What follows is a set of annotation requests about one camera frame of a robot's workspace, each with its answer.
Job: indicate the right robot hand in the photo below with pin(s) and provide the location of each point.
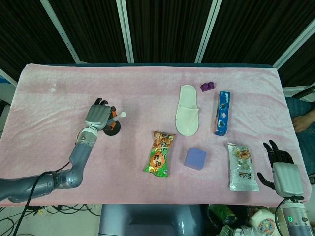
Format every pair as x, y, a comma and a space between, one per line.
286, 177

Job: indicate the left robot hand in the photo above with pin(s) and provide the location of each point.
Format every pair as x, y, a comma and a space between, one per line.
97, 114

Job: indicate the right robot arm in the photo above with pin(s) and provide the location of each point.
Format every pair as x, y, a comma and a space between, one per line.
295, 221

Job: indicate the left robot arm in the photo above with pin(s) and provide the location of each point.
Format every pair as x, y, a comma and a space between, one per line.
78, 157

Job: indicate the black round container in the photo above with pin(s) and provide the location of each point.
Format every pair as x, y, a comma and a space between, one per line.
113, 131

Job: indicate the pink fleece table cloth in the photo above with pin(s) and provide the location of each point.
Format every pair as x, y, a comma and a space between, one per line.
123, 86

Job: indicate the silver snack bag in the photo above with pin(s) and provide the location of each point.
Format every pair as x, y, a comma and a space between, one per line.
242, 169

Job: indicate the white bottle with coloured dots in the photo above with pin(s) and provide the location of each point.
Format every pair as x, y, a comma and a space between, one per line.
263, 222

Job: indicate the person leg in jeans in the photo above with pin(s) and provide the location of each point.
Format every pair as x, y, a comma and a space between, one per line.
302, 121

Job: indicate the green orange snack bag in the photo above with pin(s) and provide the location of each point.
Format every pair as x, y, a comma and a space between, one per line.
158, 157

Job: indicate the green package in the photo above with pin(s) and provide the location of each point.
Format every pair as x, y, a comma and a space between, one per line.
221, 215

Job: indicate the black bar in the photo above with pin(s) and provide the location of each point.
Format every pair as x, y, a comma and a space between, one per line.
307, 93

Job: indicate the blue cookie box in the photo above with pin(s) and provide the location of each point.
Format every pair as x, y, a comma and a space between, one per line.
222, 115

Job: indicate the white slipper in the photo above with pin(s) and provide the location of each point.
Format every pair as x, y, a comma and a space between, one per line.
187, 115

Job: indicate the purple foam cube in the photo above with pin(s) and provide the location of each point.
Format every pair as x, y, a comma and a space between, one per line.
195, 158

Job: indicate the purple building block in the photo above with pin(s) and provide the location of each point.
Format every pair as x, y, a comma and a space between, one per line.
207, 87

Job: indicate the grey blue robot torso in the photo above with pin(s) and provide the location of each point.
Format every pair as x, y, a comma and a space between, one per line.
152, 221

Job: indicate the white partition frame post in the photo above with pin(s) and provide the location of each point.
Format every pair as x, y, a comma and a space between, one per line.
61, 32
209, 32
7, 77
125, 32
295, 41

